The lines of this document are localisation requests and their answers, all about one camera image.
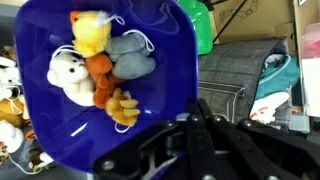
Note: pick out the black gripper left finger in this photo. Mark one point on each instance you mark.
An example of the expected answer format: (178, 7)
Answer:
(156, 143)

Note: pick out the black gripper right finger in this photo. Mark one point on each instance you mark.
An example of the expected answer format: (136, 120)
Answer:
(253, 150)

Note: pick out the tan plush toy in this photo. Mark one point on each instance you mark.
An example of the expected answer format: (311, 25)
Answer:
(121, 108)

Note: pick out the blue plastic bowl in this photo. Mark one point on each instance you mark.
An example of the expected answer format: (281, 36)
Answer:
(160, 66)

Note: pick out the orange plush toy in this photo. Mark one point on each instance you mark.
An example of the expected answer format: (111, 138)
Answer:
(100, 76)

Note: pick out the grey elephant plush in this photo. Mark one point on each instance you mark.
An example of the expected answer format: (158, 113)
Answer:
(131, 56)

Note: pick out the white bear plush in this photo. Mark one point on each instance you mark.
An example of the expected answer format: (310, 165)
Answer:
(71, 78)

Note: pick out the yellow duck plush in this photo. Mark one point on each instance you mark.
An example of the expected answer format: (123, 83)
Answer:
(90, 35)

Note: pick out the green plastic bowl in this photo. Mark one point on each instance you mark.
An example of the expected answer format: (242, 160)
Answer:
(203, 26)

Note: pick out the white red plastic bag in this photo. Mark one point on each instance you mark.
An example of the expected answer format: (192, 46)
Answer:
(268, 106)

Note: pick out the grey fabric basket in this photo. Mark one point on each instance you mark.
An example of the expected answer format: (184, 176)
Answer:
(226, 76)

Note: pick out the teal bag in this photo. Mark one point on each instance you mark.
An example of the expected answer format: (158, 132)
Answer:
(280, 75)

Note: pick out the cardboard box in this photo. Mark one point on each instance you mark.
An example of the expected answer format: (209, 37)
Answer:
(263, 18)

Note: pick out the white plush toy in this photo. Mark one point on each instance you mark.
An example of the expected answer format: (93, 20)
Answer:
(8, 78)
(10, 135)

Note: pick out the brown plush toy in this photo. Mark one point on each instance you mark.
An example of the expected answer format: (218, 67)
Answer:
(10, 111)

